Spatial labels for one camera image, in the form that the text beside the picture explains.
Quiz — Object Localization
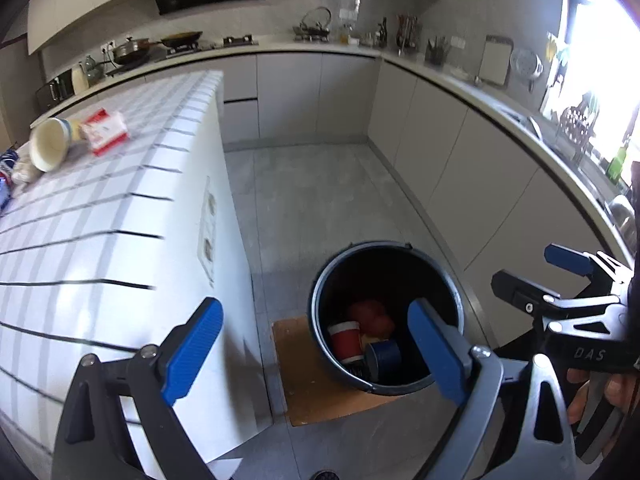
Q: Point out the grey kitchen counter cabinets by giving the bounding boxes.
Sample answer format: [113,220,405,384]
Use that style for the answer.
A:
[30,35,640,321]

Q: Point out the red white carton box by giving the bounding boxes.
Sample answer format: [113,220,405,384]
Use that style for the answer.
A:
[77,108,132,156]

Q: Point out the red plastic bag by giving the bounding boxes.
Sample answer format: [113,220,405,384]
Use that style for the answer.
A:
[348,299,396,338]

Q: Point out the red paper cup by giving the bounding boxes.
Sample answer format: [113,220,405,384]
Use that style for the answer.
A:
[327,320,363,363]

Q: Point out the black bucket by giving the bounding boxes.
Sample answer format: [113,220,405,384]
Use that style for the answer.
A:
[306,241,465,395]

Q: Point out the kitchen window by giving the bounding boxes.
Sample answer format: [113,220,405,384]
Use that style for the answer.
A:
[540,0,640,196]

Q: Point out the socket panel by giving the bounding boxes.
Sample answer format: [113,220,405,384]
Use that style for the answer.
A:
[197,176,219,286]

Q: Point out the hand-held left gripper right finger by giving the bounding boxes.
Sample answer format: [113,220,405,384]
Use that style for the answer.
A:
[406,298,579,480]

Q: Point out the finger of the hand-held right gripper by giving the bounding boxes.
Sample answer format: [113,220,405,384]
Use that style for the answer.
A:
[544,243,634,302]
[491,269,627,324]

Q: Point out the white cutting board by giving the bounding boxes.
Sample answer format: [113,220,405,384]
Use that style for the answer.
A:
[478,35,514,86]

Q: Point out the wooden stool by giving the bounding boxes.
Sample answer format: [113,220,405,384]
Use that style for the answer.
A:
[271,315,401,428]

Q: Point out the white checked table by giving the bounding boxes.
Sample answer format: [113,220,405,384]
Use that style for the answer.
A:
[0,70,281,480]

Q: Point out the white jug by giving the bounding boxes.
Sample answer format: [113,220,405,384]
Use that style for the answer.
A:
[71,62,90,95]

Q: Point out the wire fruit basket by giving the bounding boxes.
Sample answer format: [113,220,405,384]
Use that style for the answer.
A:
[557,92,601,148]

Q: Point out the black gas stove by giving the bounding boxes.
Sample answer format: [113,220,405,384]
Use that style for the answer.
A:
[165,35,258,53]

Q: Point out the white plastic bag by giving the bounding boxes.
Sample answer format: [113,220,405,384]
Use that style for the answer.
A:
[11,152,41,183]

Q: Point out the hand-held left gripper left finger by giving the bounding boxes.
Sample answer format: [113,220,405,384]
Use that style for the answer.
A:
[50,297,224,480]

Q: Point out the black microwave oven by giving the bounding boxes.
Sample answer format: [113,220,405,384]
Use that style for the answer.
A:
[35,71,75,113]

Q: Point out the steel sink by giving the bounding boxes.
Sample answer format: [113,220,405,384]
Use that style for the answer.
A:
[605,192,640,241]

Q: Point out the metal kettle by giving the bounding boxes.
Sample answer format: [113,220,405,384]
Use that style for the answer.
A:
[293,6,333,42]

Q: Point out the black utensil holder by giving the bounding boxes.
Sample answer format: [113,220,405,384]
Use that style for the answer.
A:
[425,36,451,67]

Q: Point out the hanging yellow blue cloths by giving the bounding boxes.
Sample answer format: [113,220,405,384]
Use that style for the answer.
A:
[545,32,571,63]

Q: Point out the steel utensil rack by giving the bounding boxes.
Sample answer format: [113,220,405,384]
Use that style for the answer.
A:
[395,14,420,56]

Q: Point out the lidded cooking pot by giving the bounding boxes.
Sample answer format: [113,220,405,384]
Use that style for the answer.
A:
[111,36,161,67]

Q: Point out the grey-green jar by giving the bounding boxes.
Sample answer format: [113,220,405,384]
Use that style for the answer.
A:
[82,55,103,86]

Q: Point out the dark wok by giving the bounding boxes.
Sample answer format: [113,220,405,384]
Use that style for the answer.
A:
[160,31,204,52]

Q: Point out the white paper cup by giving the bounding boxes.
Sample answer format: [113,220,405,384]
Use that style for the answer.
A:
[29,117,73,173]

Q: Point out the white colander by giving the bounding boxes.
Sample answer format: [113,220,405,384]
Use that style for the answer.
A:
[511,47,543,93]

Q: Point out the person's right hand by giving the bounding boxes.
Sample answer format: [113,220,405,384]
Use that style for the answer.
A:
[565,367,640,457]

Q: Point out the green bottle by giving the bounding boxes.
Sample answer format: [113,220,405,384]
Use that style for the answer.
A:
[606,145,628,181]

